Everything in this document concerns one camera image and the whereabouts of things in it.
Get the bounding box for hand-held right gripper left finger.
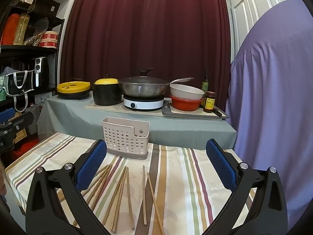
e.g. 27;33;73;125
25;139;112;235

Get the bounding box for white bowl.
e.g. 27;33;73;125
169;83;205;101

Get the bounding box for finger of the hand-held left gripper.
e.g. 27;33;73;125
0;108;16;124
5;113;35;140

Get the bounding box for brown sauce jar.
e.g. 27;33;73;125
203;91;216;113

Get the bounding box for green printed packet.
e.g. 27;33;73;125
0;76;8;101

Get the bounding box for yellow-lidded electric pan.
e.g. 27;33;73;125
57;78;91;100

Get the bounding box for red bowl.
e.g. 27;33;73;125
170;95;203;111

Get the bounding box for purple cloth cover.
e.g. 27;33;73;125
225;0;313;226

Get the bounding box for maroon curtain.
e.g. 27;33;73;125
60;0;231;98

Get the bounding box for dark oil bottle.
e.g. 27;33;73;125
201;69;210;92

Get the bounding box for orange-red packet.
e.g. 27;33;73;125
1;13;20;45

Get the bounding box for red box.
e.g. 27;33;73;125
15;137;40;156

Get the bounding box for black shelf rack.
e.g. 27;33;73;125
0;5;65;137

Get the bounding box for steel wok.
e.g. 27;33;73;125
117;77;195;98

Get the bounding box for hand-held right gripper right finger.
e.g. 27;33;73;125
201;138;288;235

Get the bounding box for white induction cooker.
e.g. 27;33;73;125
123;94;164;110

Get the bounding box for striped tablecloth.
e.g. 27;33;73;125
5;132;260;235

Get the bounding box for white panel door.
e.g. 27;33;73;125
228;0;279;61

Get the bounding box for wooden chopstick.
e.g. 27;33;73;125
111;173;126;232
90;175;108;211
85;170;109;205
113;175;128;233
142;165;147;226
147;173;165;235
58;165;109;202
102;166;127;226
126;167;135;230
82;165;112;199

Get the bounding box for black pot with yellow lid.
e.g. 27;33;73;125
92;74;123;106

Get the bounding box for light wooden board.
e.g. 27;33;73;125
84;104;164;115

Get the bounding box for black air fryer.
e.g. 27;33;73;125
31;56;49;90

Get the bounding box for glass wok lid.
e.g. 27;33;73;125
117;68;170;86

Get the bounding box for red and white round boxes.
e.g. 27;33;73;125
39;31;59;47

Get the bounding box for person's left hand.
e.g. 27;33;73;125
0;162;6;196

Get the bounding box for grey-rimmed cutting board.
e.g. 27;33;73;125
162;100;229;120

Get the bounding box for dark tote bag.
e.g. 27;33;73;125
5;70;35;112

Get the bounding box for perforated beige utensil holder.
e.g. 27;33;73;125
102;117;150;159

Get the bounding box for grey-green tablecloth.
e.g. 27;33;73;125
38;92;237;151

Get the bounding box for gold gift box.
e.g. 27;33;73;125
14;13;30;45

